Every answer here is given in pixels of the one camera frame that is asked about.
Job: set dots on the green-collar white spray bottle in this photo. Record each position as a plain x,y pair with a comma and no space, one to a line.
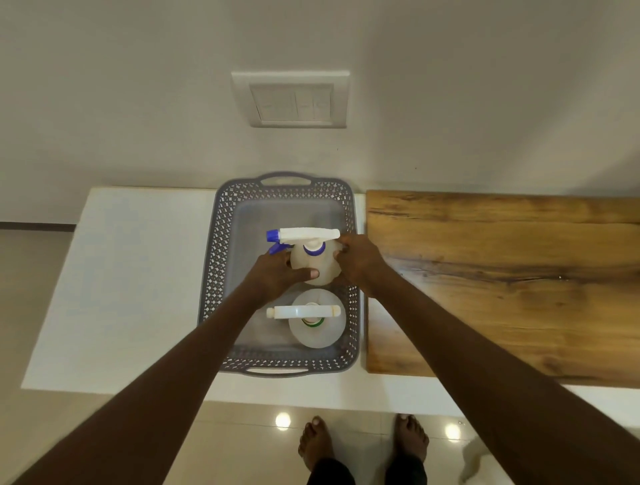
315,320

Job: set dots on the person's left foot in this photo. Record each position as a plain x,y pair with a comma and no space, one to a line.
315,442

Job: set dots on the person's right forearm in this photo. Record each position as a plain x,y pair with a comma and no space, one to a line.
500,389

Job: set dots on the grey perforated plastic basket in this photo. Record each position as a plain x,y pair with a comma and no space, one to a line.
235,280

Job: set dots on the blue-nozzle white spray bottle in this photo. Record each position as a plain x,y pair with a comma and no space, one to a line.
312,252

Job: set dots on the person's right foot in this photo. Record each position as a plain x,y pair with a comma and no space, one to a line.
411,437

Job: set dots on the person's right hand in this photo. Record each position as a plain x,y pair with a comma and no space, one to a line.
361,262

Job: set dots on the person's left forearm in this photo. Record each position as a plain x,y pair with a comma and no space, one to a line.
135,399

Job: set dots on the person's left hand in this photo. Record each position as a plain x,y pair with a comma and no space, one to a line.
272,276

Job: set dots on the white wall switch plate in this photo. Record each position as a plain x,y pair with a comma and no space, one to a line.
292,100

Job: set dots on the person's black trousers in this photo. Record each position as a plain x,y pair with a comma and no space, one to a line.
365,472

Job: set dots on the person's foot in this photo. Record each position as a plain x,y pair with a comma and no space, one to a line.
411,437
315,442

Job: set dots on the person's left thumb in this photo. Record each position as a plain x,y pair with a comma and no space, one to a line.
306,275

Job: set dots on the wooden board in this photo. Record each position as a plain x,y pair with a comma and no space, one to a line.
500,280

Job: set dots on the person's right fingers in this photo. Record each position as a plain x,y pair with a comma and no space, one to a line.
343,249

